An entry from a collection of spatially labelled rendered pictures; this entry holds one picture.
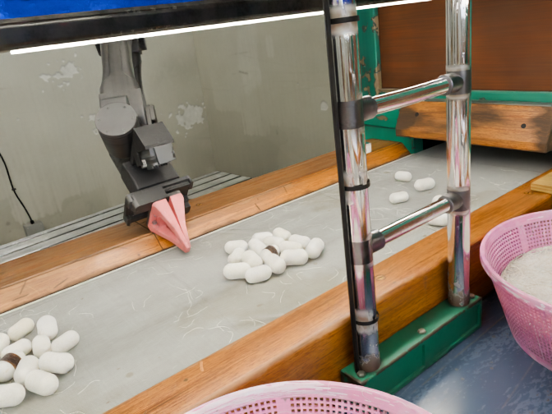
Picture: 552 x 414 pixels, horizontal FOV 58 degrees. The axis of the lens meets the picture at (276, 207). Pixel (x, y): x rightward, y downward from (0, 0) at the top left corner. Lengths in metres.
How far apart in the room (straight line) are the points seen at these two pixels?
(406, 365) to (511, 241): 0.23
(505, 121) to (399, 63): 0.29
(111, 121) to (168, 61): 2.22
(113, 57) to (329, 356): 0.62
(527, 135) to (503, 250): 0.28
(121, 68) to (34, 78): 1.77
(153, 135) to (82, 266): 0.21
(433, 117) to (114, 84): 0.57
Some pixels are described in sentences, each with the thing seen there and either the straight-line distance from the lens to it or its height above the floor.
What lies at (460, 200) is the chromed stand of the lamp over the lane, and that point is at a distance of 0.54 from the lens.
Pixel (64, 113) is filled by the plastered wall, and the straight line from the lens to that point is 2.68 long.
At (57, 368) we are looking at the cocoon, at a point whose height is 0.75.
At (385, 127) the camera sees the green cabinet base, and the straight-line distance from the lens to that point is 1.13.
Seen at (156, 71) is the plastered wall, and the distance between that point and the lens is 2.89.
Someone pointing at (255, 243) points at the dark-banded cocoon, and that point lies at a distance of 0.67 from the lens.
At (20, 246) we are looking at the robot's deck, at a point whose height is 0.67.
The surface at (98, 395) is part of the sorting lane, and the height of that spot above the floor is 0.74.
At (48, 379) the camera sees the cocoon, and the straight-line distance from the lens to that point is 0.52.
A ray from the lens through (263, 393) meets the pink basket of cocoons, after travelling 0.41.
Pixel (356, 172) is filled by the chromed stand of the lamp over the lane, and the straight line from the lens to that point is 0.41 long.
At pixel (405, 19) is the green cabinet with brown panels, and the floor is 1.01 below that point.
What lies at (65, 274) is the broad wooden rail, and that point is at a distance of 0.73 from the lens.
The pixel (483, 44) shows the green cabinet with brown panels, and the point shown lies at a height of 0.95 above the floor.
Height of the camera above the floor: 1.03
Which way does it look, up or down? 20 degrees down
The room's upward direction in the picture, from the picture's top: 8 degrees counter-clockwise
